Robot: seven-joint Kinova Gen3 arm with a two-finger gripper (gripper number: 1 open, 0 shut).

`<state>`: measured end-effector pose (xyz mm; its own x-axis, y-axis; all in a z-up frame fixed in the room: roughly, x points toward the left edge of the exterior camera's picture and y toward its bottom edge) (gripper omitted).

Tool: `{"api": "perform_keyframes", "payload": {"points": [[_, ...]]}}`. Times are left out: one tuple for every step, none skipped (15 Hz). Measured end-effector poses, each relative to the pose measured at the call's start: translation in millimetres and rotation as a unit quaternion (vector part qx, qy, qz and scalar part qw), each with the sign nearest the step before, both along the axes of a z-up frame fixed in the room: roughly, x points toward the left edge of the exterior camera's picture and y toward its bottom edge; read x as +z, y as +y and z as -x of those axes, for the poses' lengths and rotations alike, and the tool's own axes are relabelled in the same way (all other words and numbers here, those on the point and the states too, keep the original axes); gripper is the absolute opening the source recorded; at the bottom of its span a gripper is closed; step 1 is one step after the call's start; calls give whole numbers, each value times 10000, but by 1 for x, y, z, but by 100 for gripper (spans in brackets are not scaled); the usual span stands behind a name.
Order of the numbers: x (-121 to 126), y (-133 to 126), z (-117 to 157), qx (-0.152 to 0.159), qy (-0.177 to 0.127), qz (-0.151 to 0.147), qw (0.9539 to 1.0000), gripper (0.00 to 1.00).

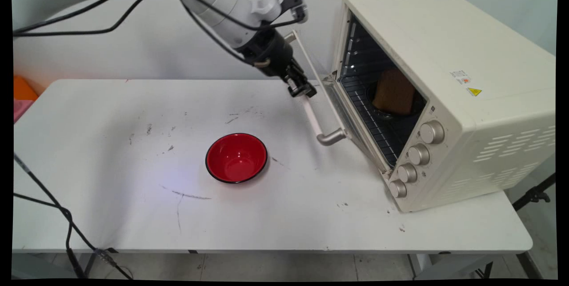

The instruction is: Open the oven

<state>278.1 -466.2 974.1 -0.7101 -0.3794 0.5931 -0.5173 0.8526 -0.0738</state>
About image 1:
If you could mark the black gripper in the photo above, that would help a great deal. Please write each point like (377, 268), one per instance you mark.
(269, 52)

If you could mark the brown bread slice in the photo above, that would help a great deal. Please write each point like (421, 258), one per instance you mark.
(394, 92)

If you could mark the red bowl with black rim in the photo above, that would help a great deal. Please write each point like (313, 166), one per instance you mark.
(236, 158)

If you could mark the largest silver oven knob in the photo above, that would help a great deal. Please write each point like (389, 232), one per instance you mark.
(431, 132)

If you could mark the smallest silver oven knob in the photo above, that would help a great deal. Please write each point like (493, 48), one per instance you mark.
(398, 188)

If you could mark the white label sticker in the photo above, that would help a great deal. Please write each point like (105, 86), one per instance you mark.
(460, 77)

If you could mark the cream toaster oven body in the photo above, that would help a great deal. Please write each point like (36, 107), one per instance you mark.
(471, 54)

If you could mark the yellow warning sticker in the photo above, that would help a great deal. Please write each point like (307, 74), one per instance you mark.
(474, 92)

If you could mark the black tripod leg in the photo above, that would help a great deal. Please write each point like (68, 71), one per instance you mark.
(533, 196)

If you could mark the orange box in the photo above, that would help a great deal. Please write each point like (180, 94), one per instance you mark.
(23, 89)

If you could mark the pink box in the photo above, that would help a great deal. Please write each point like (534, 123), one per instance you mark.
(20, 109)

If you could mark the grey table leg frame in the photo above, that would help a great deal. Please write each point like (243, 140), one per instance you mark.
(458, 266)

